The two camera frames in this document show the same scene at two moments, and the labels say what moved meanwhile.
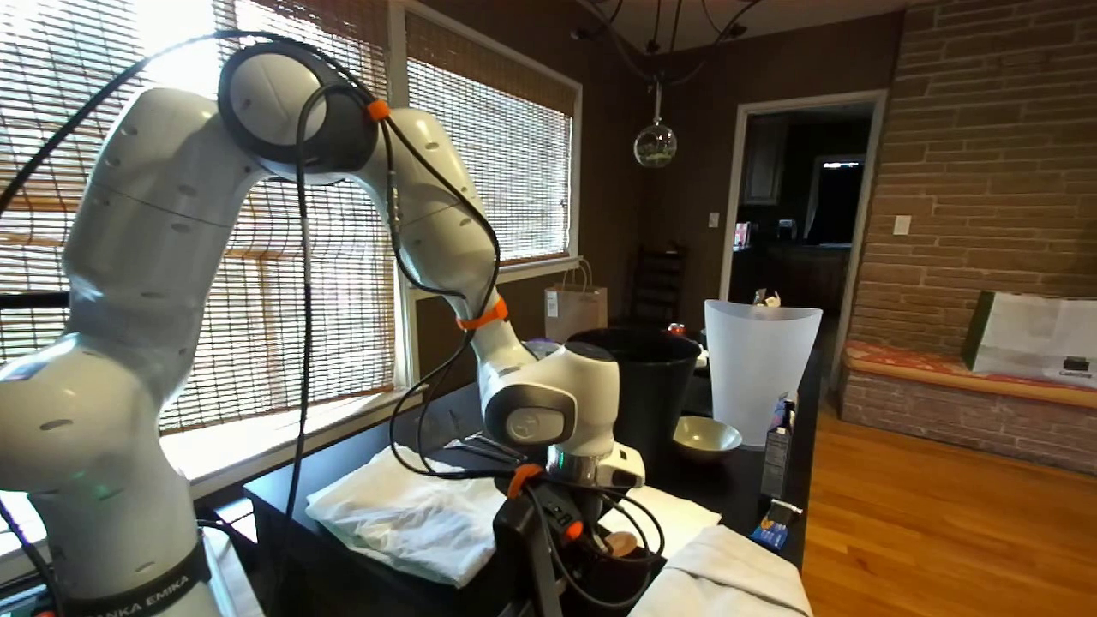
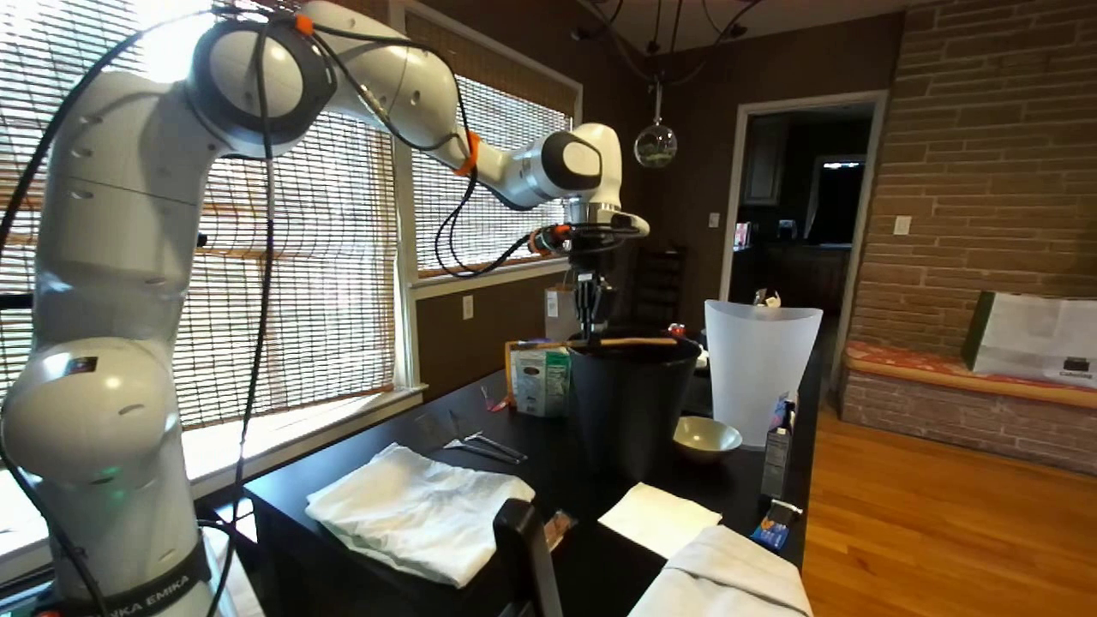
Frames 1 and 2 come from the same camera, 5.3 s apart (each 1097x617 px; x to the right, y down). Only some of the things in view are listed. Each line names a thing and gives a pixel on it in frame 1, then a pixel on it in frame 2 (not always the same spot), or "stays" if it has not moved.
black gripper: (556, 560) -> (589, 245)
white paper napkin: (654, 520) stays
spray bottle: (779, 464) stays
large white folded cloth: (440, 525) stays
